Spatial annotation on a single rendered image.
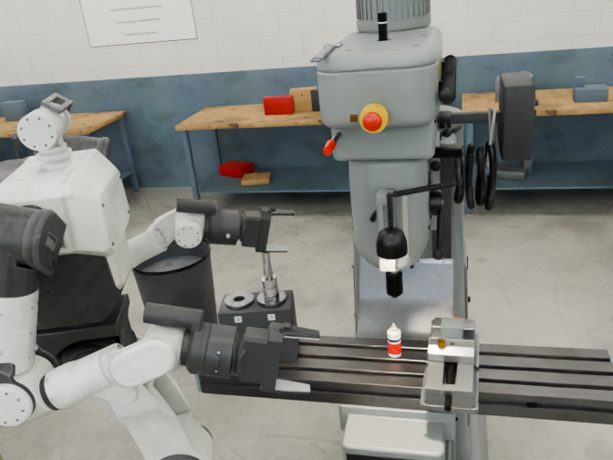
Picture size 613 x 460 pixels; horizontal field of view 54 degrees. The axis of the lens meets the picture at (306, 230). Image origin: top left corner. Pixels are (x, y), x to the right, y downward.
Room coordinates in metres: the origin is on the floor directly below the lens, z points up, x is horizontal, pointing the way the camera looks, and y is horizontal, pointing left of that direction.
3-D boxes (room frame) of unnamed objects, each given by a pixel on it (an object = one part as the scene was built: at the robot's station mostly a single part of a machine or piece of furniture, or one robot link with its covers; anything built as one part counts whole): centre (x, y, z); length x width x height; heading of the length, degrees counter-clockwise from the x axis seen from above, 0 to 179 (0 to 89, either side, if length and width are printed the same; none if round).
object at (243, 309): (1.58, 0.18, 1.07); 0.22 x 0.12 x 0.20; 86
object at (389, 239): (1.25, -0.19, 1.47); 0.07 x 0.07 x 0.06
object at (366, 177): (1.47, -0.23, 1.47); 0.21 x 0.19 x 0.32; 74
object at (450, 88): (1.46, -0.38, 1.79); 0.45 x 0.04 x 0.04; 164
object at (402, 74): (1.48, -0.23, 1.81); 0.47 x 0.26 x 0.16; 164
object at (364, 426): (1.46, -0.23, 0.83); 0.50 x 0.35 x 0.12; 164
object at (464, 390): (1.39, -0.37, 1.02); 0.35 x 0.15 x 0.11; 162
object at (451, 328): (1.42, -0.38, 1.08); 0.06 x 0.05 x 0.06; 72
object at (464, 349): (1.37, -0.36, 1.06); 0.12 x 0.06 x 0.04; 72
